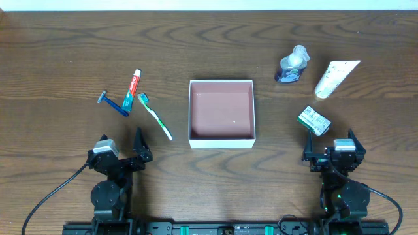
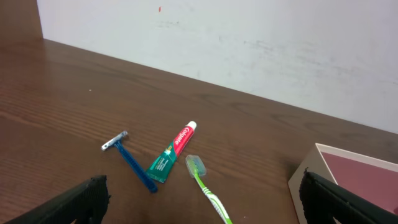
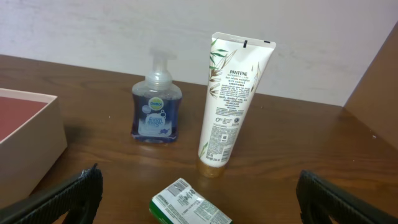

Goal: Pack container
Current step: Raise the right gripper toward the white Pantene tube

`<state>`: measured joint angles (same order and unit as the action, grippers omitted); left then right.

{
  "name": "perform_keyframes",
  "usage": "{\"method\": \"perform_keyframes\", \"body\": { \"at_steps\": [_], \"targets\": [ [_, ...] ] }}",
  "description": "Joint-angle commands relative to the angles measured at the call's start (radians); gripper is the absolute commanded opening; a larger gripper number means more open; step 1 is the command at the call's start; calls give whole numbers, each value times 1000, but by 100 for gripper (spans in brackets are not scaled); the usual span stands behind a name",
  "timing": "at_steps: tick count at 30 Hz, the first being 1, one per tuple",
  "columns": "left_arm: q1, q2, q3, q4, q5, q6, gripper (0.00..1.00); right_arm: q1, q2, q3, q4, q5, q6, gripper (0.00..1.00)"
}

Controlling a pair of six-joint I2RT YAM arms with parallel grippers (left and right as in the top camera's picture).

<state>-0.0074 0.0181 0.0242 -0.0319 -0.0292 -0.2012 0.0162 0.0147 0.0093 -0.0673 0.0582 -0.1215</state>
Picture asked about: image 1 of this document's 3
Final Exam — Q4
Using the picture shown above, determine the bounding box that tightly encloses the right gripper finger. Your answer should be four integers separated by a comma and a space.
348, 129, 365, 152
303, 131, 313, 155

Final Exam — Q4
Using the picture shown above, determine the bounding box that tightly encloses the blue disposable razor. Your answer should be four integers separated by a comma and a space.
97, 90, 129, 117

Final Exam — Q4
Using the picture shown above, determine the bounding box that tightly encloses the green white soap box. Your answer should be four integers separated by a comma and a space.
297, 106, 331, 136

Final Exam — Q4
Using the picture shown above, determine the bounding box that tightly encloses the red green toothpaste tube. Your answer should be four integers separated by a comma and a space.
121, 69, 142, 112

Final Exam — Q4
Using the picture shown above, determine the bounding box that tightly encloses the green white toothbrush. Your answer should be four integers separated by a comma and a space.
137, 93, 173, 141

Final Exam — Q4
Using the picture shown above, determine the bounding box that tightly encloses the white lotion tube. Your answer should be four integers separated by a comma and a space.
314, 60, 361, 99

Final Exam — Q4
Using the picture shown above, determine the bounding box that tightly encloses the white cardboard box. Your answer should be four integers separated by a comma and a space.
188, 80, 256, 149

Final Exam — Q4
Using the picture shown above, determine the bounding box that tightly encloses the clear pump soap bottle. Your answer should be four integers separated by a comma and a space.
275, 45, 310, 83

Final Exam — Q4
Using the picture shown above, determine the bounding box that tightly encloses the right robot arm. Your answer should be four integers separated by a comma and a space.
302, 130, 370, 234

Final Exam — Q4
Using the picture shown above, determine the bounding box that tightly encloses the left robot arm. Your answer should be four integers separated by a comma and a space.
86, 128, 153, 234

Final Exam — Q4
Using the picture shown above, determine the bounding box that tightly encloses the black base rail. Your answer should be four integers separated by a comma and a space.
62, 220, 389, 235

